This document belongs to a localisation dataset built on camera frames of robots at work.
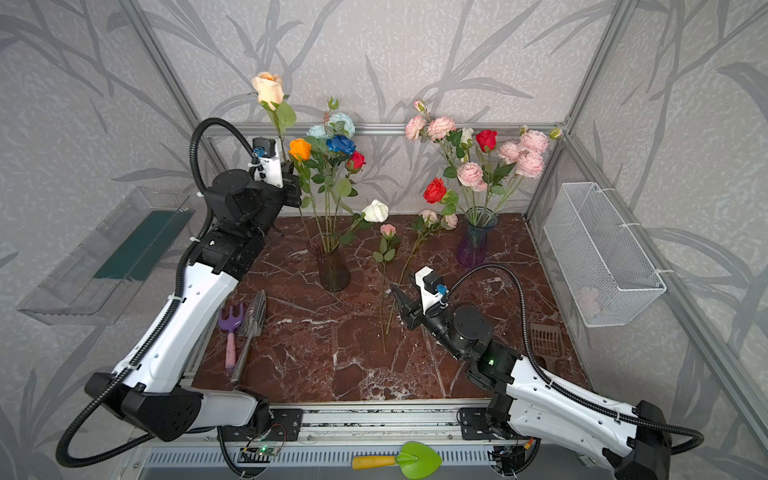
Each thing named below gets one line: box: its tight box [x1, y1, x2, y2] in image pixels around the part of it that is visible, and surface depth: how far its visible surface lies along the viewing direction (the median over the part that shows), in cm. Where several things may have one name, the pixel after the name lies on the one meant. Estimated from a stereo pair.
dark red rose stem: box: [476, 129, 517, 203], surface depth 84 cm
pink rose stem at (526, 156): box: [498, 126, 563, 211], surface depth 80 cm
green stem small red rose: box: [331, 150, 367, 253], surface depth 82 cm
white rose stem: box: [335, 199, 389, 249], surface depth 67 cm
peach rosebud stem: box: [251, 72, 297, 161], surface depth 50 cm
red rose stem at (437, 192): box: [423, 177, 459, 216], surface depth 87 cm
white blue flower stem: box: [313, 112, 356, 252], surface depth 80 cm
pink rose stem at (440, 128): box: [405, 100, 465, 181], surface depth 82 cm
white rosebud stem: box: [460, 126, 475, 149], surface depth 88 cm
